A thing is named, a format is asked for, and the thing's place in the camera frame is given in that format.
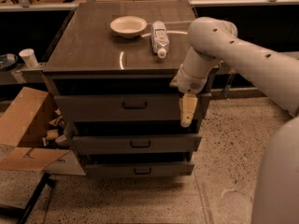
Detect grey top drawer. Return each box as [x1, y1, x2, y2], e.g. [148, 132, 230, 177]
[53, 92, 213, 122]

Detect grey drawer cabinet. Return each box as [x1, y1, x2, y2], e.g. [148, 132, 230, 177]
[43, 1, 211, 173]

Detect white plastic bottle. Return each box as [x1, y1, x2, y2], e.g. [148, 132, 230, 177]
[150, 21, 169, 59]

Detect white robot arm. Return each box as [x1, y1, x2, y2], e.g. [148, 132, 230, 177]
[171, 17, 299, 224]

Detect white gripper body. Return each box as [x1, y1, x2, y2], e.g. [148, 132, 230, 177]
[176, 65, 207, 94]

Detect white ceramic bowl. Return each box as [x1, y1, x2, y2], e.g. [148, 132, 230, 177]
[110, 16, 147, 38]

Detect grey drawer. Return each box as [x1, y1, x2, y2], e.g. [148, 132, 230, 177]
[85, 161, 194, 178]
[73, 133, 201, 155]
[53, 92, 213, 122]

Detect grey middle drawer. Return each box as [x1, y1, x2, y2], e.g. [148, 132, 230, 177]
[73, 133, 201, 155]

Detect dark round dish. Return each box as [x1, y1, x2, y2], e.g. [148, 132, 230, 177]
[0, 53, 18, 71]

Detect white paper cup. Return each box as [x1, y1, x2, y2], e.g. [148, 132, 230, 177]
[19, 49, 38, 68]

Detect black metal stand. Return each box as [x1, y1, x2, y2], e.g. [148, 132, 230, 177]
[0, 173, 55, 224]

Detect open cardboard box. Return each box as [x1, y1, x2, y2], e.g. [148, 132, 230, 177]
[0, 87, 85, 175]

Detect grey bottom drawer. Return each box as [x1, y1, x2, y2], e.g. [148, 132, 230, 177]
[85, 161, 194, 178]

